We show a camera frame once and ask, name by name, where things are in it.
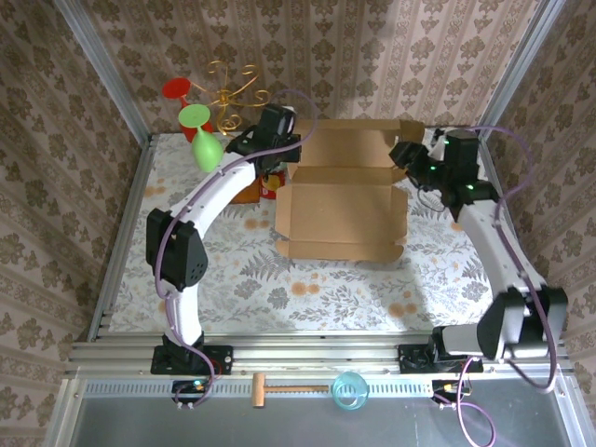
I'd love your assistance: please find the grey metal shelf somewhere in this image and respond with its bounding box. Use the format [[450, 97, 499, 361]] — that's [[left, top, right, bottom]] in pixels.
[[44, 376, 596, 447]]

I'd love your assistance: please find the gold wire glass rack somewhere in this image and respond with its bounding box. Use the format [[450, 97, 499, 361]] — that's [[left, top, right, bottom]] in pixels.
[[191, 60, 271, 139]]

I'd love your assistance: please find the wooden mallet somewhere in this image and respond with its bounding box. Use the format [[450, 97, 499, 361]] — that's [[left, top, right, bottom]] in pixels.
[[251, 372, 330, 409]]

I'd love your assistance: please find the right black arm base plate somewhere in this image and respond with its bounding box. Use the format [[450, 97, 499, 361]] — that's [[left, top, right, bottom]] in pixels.
[[398, 343, 484, 373]]

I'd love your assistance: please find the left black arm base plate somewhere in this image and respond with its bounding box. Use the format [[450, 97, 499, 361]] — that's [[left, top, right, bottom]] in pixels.
[[150, 344, 234, 376]]

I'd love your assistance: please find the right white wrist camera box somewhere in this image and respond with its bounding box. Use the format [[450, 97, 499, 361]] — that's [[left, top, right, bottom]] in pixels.
[[430, 129, 448, 159]]

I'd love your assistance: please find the brown wooden base board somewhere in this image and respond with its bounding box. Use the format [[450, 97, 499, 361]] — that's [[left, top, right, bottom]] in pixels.
[[230, 179, 262, 206]]

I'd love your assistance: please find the aluminium frame post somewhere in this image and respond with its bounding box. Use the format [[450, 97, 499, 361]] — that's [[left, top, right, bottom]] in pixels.
[[53, 0, 153, 143], [474, 0, 567, 141]]

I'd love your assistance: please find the red snack packet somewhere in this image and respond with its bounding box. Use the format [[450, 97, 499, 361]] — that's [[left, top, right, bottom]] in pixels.
[[258, 169, 288, 200]]

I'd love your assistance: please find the small black connector box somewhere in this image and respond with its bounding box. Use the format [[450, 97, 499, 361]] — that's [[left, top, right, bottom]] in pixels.
[[431, 379, 467, 395], [171, 379, 210, 393]]

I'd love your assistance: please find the blue glass cup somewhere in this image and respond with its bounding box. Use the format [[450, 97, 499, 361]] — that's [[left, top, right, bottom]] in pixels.
[[332, 371, 370, 413]]

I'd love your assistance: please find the brown cardboard box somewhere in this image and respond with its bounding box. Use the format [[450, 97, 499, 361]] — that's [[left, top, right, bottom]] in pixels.
[[273, 118, 425, 262]]

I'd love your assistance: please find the aluminium side rail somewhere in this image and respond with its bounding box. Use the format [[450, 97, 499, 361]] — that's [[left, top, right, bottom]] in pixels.
[[473, 129, 550, 339], [87, 134, 156, 344]]

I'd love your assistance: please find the slotted grey cable duct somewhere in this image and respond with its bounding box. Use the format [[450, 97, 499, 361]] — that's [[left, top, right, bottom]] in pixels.
[[76, 380, 564, 398]]

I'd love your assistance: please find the aluminium front rail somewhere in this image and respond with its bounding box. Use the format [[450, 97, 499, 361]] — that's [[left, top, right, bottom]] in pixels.
[[64, 332, 576, 377]]

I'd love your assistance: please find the red plastic wine glass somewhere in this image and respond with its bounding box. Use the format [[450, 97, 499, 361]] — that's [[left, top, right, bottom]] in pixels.
[[162, 77, 214, 142]]

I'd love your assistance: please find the green plastic wine glass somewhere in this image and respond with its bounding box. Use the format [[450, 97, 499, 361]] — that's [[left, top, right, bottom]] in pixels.
[[178, 103, 224, 173]]

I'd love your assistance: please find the floral table cover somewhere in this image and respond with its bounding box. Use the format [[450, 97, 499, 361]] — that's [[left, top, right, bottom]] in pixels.
[[109, 128, 536, 334]]

